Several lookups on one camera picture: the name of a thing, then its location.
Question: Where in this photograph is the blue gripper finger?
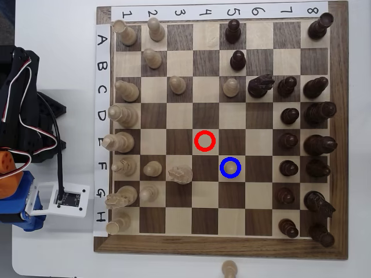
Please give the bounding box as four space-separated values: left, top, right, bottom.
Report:
0 170 38 224
20 214 46 232

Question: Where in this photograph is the light wooden pawn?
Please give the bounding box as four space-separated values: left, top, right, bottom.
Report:
147 17 166 42
223 160 239 176
143 160 163 178
221 259 239 278
143 47 163 70
168 75 187 96
222 78 241 98
139 184 160 203

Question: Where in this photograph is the white paper strip with numbers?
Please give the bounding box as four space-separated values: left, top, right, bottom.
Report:
111 1 329 23

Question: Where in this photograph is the dark wooden bishop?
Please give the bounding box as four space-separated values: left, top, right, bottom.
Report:
305 159 332 179
303 76 330 100

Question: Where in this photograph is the light wooden king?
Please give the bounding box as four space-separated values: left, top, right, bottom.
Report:
102 132 136 154

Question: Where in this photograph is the light wooden rook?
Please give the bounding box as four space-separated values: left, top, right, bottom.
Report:
112 19 138 47
105 213 132 235

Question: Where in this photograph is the dark wooden knight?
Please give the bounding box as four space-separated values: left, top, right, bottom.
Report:
303 191 337 219
248 74 276 99

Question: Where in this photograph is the light wooden knight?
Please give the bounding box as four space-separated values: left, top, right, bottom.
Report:
104 185 139 210
168 164 194 185

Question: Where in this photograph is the red white black servo wire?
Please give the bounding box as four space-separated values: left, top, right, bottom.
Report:
0 114 58 180
1 54 33 122

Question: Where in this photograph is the wooden chess board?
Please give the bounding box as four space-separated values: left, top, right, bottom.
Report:
93 0 349 261

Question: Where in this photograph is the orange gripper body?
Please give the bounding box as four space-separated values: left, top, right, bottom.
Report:
0 150 24 200

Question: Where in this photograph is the dark wooden pawn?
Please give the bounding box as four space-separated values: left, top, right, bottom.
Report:
230 50 247 72
278 218 300 239
225 19 243 45
274 187 296 206
277 76 298 98
278 132 299 151
279 160 300 178
280 107 300 126

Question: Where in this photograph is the white paper strip with letters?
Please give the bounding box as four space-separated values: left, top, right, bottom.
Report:
92 23 111 237

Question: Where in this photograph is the light wooden bishop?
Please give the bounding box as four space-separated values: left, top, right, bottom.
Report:
114 80 140 103
111 157 137 178

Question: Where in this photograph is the dark wooden king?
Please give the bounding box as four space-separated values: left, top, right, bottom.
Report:
303 134 339 158

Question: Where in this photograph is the white camera mount with board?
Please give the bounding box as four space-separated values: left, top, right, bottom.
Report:
25 181 90 219

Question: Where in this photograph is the light wooden queen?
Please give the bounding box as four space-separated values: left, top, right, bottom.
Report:
107 104 140 129

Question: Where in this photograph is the dark wooden rook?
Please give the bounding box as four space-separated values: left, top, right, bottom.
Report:
307 12 335 41
308 223 336 248

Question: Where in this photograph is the dark wooden queen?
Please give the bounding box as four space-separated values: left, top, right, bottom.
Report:
303 101 338 126

